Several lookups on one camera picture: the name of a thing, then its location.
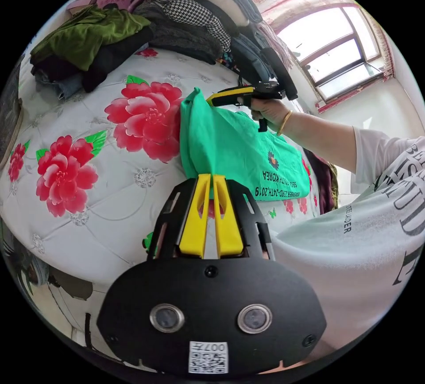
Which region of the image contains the person's right forearm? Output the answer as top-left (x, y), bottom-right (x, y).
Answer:
top-left (277, 110), bottom-right (358, 173)

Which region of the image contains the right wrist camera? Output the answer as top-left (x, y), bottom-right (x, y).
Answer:
top-left (261, 46), bottom-right (299, 101)

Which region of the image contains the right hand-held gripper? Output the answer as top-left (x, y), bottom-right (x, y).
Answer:
top-left (205, 79), bottom-right (288, 133)

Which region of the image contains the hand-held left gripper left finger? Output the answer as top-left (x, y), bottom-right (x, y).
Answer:
top-left (179, 174), bottom-right (212, 257)

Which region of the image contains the small dark pile of clothes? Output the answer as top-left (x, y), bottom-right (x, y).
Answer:
top-left (309, 152), bottom-right (340, 216)

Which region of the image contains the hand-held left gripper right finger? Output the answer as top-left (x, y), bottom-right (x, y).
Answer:
top-left (212, 174), bottom-right (245, 257)

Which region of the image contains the bed with floral sheet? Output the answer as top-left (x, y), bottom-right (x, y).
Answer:
top-left (0, 46), bottom-right (321, 295)

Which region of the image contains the person's body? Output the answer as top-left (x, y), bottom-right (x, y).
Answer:
top-left (271, 125), bottom-right (425, 368)

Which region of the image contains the person's right hand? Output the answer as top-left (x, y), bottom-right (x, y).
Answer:
top-left (250, 97), bottom-right (294, 135)

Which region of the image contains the green short sleeve shirt with print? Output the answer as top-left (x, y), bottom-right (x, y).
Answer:
top-left (179, 87), bottom-right (311, 202)

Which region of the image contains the window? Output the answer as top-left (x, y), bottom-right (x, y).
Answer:
top-left (274, 5), bottom-right (396, 103)

